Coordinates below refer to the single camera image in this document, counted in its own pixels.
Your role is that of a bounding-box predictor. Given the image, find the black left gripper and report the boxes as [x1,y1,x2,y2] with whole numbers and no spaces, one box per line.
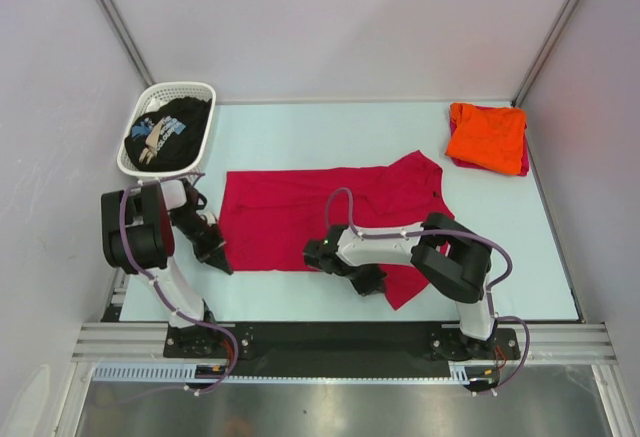
[168,208,233,274]

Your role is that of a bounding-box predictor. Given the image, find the red polo shirt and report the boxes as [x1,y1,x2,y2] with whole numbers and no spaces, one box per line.
[218,150,456,311]

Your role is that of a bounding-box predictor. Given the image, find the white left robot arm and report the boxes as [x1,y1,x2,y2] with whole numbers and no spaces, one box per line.
[100,176,234,359]

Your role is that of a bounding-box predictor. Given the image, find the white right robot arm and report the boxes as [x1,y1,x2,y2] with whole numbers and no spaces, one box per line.
[303,213,512,360]

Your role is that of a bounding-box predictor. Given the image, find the black printed t shirt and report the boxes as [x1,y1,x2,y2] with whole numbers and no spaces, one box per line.
[124,97,212,173]

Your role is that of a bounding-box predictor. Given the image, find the white plastic laundry basket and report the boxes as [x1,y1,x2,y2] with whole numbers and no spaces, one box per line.
[117,81,216,180]

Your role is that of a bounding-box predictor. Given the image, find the folded orange t shirt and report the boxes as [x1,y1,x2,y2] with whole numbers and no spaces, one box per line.
[445,102,528,176]

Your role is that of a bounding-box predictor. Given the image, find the grey slotted cable duct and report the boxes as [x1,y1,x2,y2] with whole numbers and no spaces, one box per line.
[93,363,227,383]

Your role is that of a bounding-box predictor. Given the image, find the aluminium frame rail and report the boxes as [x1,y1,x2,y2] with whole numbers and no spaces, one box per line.
[72,322,617,364]

